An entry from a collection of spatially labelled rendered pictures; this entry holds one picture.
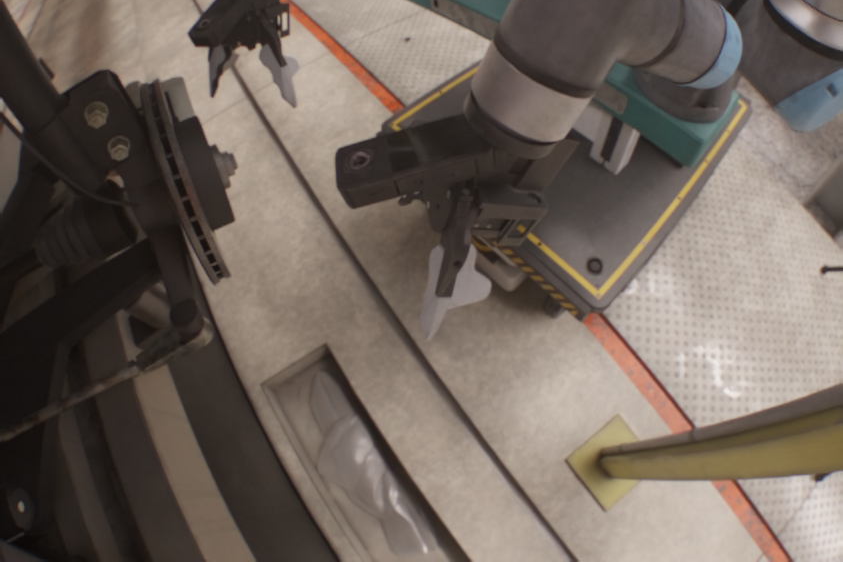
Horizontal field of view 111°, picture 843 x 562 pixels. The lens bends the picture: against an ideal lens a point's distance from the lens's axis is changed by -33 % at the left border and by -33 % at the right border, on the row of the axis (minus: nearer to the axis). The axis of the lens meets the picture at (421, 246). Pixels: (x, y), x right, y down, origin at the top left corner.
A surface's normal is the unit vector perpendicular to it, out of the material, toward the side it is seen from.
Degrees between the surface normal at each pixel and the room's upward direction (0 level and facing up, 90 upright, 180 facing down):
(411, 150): 7
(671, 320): 0
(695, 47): 83
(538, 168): 87
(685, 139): 90
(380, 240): 0
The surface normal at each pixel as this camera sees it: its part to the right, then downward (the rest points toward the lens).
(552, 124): 0.21, 0.83
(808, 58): -0.57, 0.79
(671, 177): -0.10, -0.47
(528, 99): -0.29, 0.72
